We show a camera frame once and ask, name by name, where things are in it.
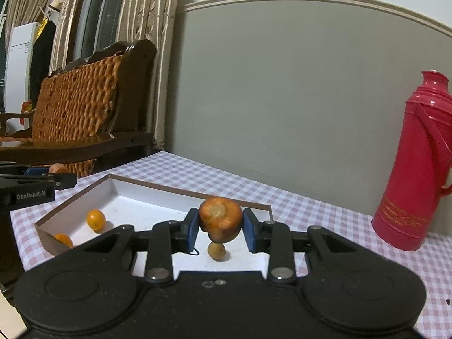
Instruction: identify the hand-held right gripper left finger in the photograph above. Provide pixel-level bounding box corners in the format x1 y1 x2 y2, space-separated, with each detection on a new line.
71 208 201 284

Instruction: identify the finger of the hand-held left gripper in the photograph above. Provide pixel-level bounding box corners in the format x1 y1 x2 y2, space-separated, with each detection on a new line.
0 162 50 176
18 173 77 190

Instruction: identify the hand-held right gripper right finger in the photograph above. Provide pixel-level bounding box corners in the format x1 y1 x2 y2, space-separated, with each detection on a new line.
242 208 375 285

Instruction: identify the brown cardboard box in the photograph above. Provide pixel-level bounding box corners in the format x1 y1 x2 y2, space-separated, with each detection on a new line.
35 174 273 278

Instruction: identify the red yellow bag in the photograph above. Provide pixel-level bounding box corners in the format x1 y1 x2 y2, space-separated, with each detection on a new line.
20 102 35 128

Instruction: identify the orange woven back cushion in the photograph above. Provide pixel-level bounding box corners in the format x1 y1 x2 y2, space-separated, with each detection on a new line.
31 54 124 179

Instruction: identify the white tall appliance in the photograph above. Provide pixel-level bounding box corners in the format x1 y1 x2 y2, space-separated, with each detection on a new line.
3 22 41 135

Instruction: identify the dark hanging coat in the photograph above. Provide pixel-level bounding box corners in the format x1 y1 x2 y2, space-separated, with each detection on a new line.
28 19 57 105

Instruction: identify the dark wooden sofa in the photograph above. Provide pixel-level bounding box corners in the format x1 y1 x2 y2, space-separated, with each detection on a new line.
0 39 158 177

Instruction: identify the red thermos flask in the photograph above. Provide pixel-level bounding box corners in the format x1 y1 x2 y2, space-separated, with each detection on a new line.
371 71 452 252

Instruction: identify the window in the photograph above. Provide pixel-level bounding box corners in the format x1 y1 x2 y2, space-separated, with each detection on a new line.
72 0 133 62

